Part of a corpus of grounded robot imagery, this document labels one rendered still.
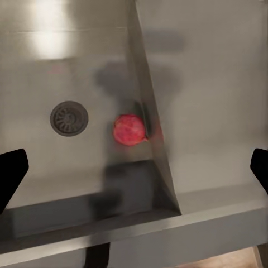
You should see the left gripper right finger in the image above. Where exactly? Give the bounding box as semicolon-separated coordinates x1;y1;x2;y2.
250;148;268;193

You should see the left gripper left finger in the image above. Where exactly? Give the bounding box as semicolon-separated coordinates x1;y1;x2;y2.
0;149;29;215

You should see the vidalia onion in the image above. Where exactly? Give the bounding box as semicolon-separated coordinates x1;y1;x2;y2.
113;113;148;146

